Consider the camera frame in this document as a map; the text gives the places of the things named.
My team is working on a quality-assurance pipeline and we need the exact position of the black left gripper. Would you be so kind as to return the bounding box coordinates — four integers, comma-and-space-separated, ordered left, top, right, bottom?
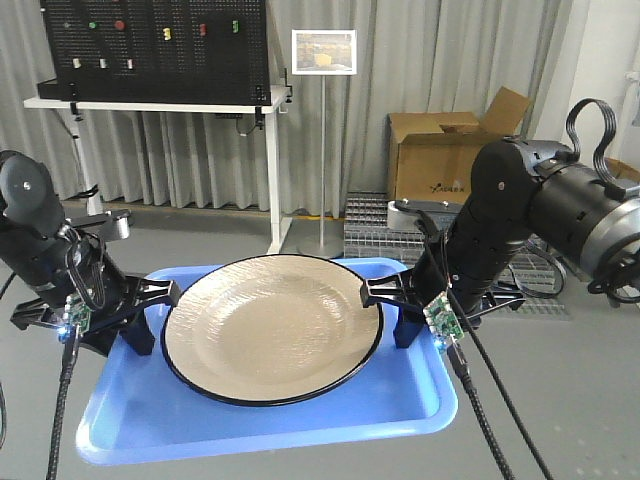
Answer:
9, 229, 181, 356

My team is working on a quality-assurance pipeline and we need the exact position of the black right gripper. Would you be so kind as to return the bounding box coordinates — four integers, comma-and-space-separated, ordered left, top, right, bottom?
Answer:
359, 219, 526, 350

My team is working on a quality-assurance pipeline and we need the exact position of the white standing desk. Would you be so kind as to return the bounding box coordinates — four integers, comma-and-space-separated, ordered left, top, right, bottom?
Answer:
23, 85, 292, 254

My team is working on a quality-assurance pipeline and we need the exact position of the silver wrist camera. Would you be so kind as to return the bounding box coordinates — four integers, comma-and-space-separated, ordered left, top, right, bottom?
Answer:
67, 209, 131, 242
386, 199, 462, 231

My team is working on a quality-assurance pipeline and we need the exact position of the grey plastic crate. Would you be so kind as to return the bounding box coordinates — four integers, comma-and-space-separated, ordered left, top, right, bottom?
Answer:
343, 192, 423, 266

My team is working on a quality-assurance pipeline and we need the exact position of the black pegboard panel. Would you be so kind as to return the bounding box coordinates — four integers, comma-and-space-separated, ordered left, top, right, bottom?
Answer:
37, 0, 271, 106

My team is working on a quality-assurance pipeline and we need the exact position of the beige plate with black rim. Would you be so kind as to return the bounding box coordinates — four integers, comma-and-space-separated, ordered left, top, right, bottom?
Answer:
161, 254, 384, 406

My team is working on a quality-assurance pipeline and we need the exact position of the right green circuit board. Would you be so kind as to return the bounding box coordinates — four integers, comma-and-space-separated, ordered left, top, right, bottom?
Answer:
423, 291, 464, 352

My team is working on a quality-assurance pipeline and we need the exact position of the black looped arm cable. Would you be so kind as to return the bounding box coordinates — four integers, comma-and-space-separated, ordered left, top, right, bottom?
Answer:
566, 98, 640, 199

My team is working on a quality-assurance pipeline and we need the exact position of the left braided black cable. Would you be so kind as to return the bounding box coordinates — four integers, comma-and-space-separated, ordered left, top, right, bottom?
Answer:
44, 329, 81, 480

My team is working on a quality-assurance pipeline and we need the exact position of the blue plastic tray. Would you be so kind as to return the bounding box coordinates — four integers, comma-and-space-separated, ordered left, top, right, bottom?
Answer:
74, 256, 459, 468

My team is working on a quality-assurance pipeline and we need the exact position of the right braided black cable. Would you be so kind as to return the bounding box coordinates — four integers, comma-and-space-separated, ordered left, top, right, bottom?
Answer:
447, 299, 556, 480

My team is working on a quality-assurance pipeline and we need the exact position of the grey curtain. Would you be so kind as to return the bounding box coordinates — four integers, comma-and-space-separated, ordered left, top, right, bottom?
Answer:
0, 0, 576, 219

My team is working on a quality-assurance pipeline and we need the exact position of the framed sign on pole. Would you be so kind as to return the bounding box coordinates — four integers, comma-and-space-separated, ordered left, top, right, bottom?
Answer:
291, 29, 357, 259

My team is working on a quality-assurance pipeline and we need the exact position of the braided black cable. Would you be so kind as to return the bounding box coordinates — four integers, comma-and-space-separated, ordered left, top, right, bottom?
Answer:
447, 299, 556, 480
44, 329, 81, 480

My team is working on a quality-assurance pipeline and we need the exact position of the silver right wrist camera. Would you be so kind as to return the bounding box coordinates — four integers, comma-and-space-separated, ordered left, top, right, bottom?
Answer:
386, 199, 462, 231

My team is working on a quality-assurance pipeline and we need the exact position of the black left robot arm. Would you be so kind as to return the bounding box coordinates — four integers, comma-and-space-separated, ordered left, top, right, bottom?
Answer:
1, 150, 180, 356

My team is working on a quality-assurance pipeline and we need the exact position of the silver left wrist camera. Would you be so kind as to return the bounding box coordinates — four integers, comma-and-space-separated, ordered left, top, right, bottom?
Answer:
67, 209, 131, 242

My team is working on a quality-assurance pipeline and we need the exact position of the green circuit board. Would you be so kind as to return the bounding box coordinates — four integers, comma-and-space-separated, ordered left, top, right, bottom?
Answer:
57, 293, 92, 343
423, 291, 464, 352

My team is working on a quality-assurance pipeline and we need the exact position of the open cardboard box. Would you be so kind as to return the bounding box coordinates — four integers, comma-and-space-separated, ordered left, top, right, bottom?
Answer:
387, 87, 530, 204

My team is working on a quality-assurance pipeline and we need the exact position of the left green circuit board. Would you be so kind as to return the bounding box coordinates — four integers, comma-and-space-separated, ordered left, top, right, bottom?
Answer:
57, 293, 92, 343

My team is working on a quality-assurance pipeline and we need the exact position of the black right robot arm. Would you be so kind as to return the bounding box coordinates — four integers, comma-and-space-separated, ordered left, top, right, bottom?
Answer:
361, 139, 639, 348

